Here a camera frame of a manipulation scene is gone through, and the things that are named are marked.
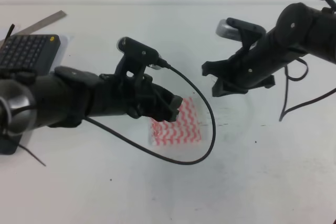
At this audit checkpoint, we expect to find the black keyboard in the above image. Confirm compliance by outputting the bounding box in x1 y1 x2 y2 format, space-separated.
1 34 61 155

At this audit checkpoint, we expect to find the pink white wavy towel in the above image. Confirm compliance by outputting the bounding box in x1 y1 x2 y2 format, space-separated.
149 97 202 146

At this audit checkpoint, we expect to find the black zip tie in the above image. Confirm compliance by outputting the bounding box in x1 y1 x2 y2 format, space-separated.
0 98 47 167

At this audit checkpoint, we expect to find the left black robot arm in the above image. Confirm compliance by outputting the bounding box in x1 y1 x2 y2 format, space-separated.
1 67 182 136

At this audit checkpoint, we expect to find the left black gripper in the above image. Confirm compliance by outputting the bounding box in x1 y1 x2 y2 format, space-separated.
98 74 183 122

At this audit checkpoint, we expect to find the left camera black cable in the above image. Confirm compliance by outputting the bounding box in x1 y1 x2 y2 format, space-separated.
85 58 217 166

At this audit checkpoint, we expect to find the camera black cable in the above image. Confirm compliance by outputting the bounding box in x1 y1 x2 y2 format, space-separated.
278 57 336 122
85 58 217 166

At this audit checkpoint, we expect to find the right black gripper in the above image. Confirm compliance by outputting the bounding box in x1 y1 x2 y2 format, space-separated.
202 37 276 97

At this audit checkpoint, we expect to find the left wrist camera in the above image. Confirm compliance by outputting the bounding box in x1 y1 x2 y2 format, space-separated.
114 37 160 82

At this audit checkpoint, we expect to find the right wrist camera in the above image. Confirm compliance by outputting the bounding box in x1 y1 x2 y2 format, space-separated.
216 17 266 51

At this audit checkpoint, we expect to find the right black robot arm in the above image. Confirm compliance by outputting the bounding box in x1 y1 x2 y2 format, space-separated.
202 0 335 97

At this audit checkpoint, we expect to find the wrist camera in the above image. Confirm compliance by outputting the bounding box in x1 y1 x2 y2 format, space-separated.
114 37 160 82
216 17 266 51

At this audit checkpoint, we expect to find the black strap near keyboard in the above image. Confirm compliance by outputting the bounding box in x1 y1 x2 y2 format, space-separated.
3 24 16 44

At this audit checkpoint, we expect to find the metal ruler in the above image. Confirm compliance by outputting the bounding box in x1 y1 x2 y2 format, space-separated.
1 10 67 46

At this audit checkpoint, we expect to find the right camera black cable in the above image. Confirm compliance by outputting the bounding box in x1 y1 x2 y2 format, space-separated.
278 57 336 122

